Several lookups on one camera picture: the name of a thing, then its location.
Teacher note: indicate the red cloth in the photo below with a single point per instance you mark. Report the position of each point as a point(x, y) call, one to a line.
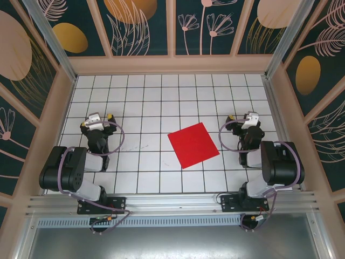
point(192, 145)

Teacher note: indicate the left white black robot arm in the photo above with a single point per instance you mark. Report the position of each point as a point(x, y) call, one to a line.
point(67, 167)

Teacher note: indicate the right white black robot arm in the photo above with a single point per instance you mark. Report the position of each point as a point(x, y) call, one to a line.
point(283, 167)

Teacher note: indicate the grey metal sheet panel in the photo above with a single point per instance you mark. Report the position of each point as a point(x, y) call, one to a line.
point(172, 242)

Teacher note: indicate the small electronics board with connector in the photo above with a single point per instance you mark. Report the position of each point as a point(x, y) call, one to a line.
point(103, 219)
point(260, 218)

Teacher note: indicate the aluminium table side rail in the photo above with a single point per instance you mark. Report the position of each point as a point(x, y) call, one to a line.
point(275, 113)

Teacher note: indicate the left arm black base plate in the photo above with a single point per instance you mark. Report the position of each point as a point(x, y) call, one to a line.
point(118, 205)

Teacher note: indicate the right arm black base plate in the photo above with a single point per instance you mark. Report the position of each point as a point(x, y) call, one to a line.
point(229, 203)

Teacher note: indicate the aluminium frame post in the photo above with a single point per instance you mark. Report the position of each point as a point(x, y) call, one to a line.
point(285, 40)
point(54, 46)

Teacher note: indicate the long aluminium mounting rail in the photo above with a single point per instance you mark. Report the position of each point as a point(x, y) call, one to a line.
point(172, 202)

